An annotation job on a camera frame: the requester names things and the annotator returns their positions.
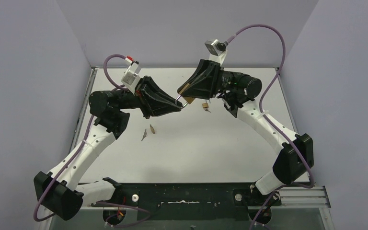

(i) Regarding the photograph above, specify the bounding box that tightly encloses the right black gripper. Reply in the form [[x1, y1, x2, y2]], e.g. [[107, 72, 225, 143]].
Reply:
[[176, 61, 242, 101]]

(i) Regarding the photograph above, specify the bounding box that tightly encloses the small brass padlock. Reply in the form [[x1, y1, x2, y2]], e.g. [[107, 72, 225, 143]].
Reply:
[[202, 101, 211, 113]]

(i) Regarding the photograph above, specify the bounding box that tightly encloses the brass padlock shackle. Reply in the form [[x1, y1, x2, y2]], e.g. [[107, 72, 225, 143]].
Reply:
[[174, 94, 195, 109]]

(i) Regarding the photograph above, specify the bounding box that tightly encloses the small silver key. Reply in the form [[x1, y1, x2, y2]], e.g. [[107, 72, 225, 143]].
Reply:
[[141, 129, 148, 141]]

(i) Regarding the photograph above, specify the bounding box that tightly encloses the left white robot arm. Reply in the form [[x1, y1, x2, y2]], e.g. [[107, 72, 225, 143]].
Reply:
[[34, 76, 184, 220]]

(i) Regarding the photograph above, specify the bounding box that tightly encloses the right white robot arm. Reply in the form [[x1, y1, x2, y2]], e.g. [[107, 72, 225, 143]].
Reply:
[[177, 59, 314, 205]]

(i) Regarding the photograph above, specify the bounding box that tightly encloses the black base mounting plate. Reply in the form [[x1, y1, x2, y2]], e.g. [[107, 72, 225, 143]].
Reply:
[[106, 182, 281, 221]]

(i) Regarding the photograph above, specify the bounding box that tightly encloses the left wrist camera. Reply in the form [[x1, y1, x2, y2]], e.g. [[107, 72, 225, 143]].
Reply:
[[121, 56, 141, 92]]

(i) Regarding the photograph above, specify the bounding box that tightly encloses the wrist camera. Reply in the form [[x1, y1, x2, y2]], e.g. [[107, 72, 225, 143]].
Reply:
[[204, 39, 228, 66], [121, 56, 141, 92]]

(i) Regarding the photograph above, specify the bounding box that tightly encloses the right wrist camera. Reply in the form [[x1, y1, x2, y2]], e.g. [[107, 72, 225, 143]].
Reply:
[[204, 39, 228, 66]]

